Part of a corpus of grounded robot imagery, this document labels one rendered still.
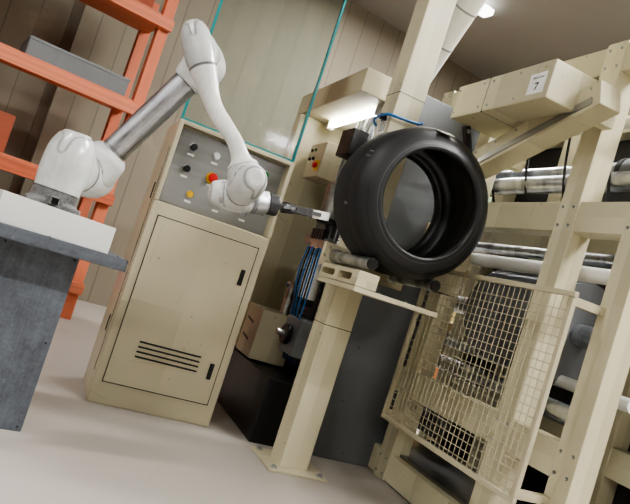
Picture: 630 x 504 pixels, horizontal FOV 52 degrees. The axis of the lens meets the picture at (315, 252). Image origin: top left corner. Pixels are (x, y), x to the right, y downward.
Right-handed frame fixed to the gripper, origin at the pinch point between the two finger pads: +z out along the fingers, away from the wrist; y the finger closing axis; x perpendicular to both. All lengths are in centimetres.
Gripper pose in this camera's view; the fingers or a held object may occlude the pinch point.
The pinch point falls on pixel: (319, 215)
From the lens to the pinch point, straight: 235.9
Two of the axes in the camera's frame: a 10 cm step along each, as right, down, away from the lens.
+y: -3.5, -0.7, 9.3
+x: -1.9, 9.8, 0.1
